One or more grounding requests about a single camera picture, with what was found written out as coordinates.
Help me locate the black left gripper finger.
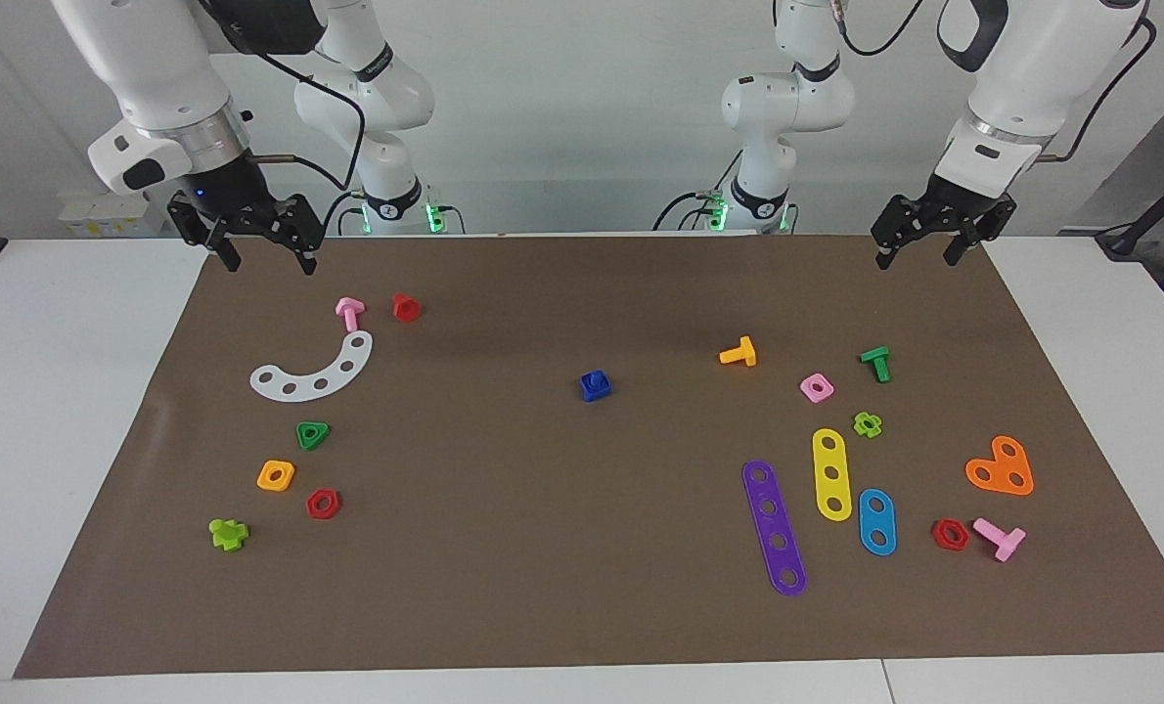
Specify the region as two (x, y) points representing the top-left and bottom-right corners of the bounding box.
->
(870, 194), (925, 272)
(943, 194), (1019, 268)

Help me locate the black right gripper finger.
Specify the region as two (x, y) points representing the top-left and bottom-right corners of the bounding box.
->
(167, 194), (244, 274)
(284, 194), (327, 278)

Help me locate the white power strip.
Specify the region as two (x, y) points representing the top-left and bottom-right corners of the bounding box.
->
(59, 191), (167, 239)

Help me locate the black stand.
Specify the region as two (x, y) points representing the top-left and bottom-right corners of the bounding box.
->
(1096, 156), (1164, 261)

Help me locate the white curved five-hole plate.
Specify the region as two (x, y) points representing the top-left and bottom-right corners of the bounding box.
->
(249, 330), (375, 403)

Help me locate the yellow three-hole plate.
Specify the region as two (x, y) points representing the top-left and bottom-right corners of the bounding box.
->
(812, 428), (853, 522)

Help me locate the orange angled three-hole plate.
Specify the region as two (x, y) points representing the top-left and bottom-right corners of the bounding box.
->
(964, 435), (1035, 498)

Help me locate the blue two-hole plate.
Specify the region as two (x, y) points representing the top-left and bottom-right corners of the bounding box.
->
(858, 488), (898, 557)

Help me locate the purple four-hole plate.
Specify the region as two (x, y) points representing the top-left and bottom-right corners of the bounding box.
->
(741, 460), (808, 597)

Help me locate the brown table mat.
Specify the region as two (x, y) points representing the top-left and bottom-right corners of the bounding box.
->
(13, 233), (1164, 680)

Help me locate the black base cable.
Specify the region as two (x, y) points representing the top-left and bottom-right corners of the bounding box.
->
(322, 189), (368, 236)
(652, 156), (739, 233)

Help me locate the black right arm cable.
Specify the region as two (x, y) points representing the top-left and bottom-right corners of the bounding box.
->
(246, 44), (366, 192)

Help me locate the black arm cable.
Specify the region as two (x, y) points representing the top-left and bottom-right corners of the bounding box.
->
(246, 44), (366, 192)
(836, 0), (1158, 162)

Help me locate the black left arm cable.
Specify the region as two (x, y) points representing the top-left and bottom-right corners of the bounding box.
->
(836, 0), (1158, 162)

